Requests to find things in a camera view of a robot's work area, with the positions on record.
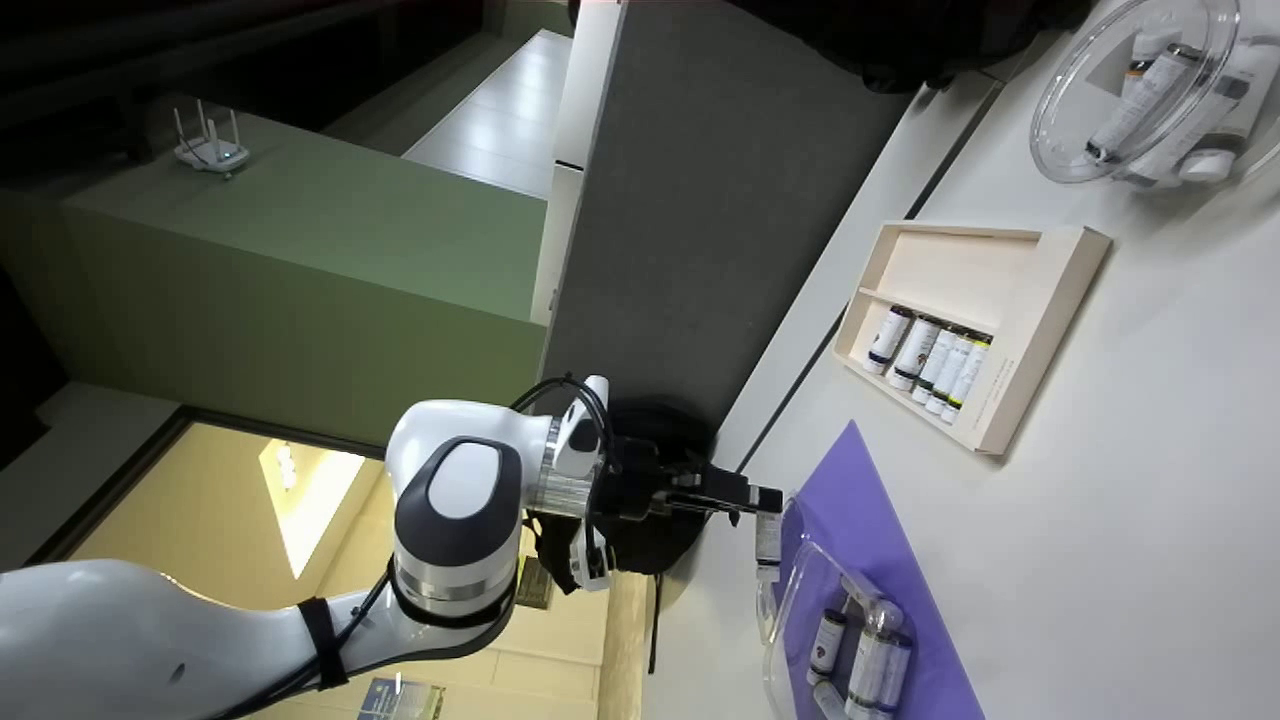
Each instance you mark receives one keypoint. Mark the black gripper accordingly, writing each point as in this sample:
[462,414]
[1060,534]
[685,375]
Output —
[645,482]

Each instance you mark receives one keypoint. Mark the shallow wooden compartment box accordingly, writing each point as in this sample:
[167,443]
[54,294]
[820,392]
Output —
[963,275]

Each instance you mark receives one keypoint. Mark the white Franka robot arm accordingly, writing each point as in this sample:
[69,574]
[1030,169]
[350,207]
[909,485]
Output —
[133,643]

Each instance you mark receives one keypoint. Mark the clear plastic bowl with bottles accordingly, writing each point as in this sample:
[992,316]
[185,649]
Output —
[786,602]

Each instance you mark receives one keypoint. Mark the clear plastic bowl with tubes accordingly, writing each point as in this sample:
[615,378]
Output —
[1067,94]

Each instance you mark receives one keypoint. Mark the purple mat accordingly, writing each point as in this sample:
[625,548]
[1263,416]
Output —
[854,505]

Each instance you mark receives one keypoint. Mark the grey desk partition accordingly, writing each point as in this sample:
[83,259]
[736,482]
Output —
[694,243]

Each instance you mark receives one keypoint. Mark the small blue picture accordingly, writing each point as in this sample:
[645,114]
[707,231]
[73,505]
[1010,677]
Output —
[403,696]

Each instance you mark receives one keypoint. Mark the green square column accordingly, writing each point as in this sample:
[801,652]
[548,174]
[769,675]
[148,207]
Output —
[295,266]

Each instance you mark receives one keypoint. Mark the long white tube black cap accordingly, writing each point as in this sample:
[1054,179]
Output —
[1143,102]
[1220,143]

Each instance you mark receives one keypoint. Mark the white wifi router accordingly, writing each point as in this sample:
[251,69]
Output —
[209,153]

